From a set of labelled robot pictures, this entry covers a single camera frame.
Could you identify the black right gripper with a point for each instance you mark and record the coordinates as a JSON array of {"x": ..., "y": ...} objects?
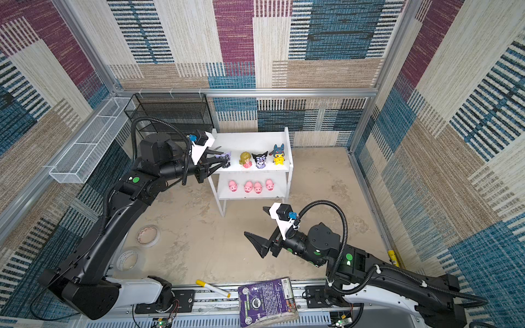
[{"x": 263, "y": 245}]

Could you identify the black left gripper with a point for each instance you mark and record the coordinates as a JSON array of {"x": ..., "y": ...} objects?
[{"x": 203, "y": 169}]

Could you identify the doll toy figure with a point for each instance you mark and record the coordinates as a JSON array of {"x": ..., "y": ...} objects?
[{"x": 245, "y": 160}]

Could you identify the pink pig toy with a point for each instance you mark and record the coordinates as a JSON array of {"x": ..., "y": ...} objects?
[
  {"x": 248, "y": 187},
  {"x": 269, "y": 184},
  {"x": 258, "y": 187},
  {"x": 232, "y": 185}
]

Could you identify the black purple Kuromi figurine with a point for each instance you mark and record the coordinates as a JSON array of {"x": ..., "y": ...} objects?
[{"x": 260, "y": 160}]

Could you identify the yellow toy figure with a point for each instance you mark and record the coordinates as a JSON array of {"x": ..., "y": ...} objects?
[{"x": 278, "y": 154}]

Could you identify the purple toy figure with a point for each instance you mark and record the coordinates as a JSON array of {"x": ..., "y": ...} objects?
[{"x": 226, "y": 157}]

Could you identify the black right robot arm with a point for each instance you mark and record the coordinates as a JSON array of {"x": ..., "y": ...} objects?
[{"x": 354, "y": 275}]

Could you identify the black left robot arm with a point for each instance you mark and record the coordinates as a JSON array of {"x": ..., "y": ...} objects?
[{"x": 159, "y": 163}]

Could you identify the white two-tier shelf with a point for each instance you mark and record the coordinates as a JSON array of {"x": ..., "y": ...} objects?
[{"x": 256, "y": 143}]

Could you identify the purple toy package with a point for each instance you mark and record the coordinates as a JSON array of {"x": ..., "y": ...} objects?
[{"x": 266, "y": 303}]

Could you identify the yellow white marker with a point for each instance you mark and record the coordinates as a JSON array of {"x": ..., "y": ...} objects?
[{"x": 213, "y": 288}]

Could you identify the clear tape roll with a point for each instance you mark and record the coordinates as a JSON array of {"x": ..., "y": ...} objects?
[
  {"x": 148, "y": 236},
  {"x": 128, "y": 260}
]

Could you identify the yellow small bottle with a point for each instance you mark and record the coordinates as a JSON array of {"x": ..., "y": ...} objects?
[{"x": 393, "y": 258}]

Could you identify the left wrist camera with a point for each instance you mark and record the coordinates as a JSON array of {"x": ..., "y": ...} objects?
[{"x": 200, "y": 141}]

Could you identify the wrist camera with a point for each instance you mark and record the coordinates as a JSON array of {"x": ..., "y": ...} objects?
[
  {"x": 288, "y": 221},
  {"x": 200, "y": 141}
]

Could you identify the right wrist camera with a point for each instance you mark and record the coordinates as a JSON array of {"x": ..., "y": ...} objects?
[{"x": 288, "y": 221}]

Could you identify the black wire mesh shelf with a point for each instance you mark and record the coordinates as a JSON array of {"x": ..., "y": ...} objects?
[{"x": 186, "y": 111}]

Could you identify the white wire mesh basket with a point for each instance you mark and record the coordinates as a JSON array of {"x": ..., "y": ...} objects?
[{"x": 78, "y": 163}]

